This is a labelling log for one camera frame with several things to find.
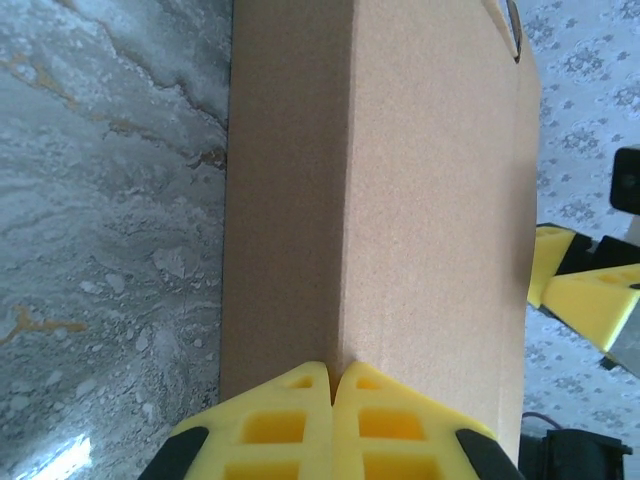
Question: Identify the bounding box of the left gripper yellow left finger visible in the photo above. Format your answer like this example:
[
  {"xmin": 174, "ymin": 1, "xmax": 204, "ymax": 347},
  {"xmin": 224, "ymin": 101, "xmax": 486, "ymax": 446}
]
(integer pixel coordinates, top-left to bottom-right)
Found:
[{"xmin": 144, "ymin": 360, "xmax": 335, "ymax": 480}]

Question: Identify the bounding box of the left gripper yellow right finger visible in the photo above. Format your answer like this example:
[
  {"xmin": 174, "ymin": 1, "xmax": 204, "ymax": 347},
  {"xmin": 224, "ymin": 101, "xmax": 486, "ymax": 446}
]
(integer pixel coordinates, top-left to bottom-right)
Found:
[{"xmin": 332, "ymin": 360, "xmax": 524, "ymax": 480}]

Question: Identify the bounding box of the brown cardboard box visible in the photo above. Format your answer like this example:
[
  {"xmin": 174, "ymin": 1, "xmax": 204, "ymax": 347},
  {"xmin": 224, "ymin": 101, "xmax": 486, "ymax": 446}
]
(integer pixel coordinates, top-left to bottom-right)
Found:
[{"xmin": 218, "ymin": 0, "xmax": 542, "ymax": 480}]

